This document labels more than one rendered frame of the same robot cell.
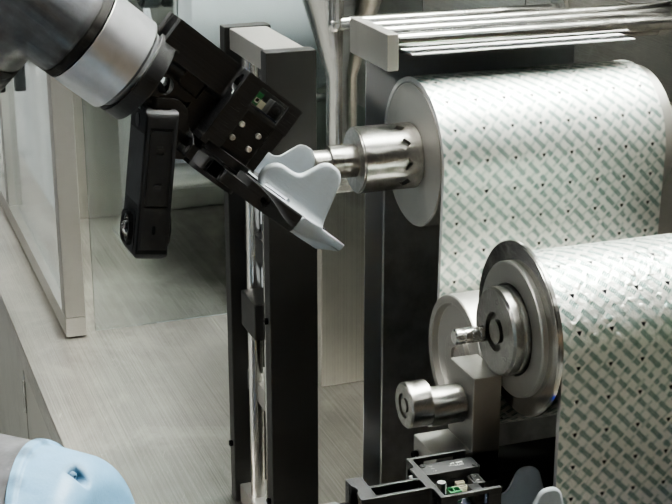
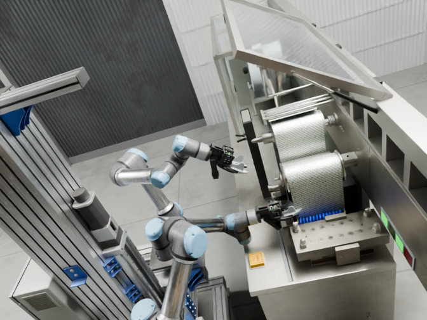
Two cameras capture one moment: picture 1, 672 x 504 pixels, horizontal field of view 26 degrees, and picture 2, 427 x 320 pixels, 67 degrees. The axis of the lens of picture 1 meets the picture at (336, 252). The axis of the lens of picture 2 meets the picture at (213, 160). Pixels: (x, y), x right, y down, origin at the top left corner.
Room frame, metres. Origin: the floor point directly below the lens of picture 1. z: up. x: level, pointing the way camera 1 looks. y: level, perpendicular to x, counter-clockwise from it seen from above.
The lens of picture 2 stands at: (-0.01, -0.48, 2.27)
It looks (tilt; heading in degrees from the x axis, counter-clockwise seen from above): 34 degrees down; 30
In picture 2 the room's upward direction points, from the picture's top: 20 degrees counter-clockwise
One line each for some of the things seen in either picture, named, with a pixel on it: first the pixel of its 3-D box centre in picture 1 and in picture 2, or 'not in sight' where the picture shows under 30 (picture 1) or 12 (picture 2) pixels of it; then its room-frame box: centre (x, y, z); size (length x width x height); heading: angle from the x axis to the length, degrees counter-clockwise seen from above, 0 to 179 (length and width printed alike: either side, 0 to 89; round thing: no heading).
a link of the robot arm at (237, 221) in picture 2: not in sight; (237, 220); (0.98, 0.08, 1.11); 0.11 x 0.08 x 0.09; 110
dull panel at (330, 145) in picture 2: not in sight; (306, 101); (2.25, -0.11, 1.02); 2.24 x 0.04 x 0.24; 20
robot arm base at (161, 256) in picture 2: not in sight; (164, 246); (0.96, 0.61, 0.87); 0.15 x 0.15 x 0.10
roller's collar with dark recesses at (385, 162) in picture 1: (383, 157); (268, 137); (1.35, -0.05, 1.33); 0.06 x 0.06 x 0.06; 20
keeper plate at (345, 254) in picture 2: not in sight; (347, 254); (0.93, -0.41, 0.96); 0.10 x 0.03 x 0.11; 110
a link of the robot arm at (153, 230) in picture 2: not in sight; (157, 232); (0.97, 0.61, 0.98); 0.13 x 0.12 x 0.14; 167
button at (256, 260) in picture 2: not in sight; (256, 260); (0.89, 0.01, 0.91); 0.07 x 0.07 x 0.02; 20
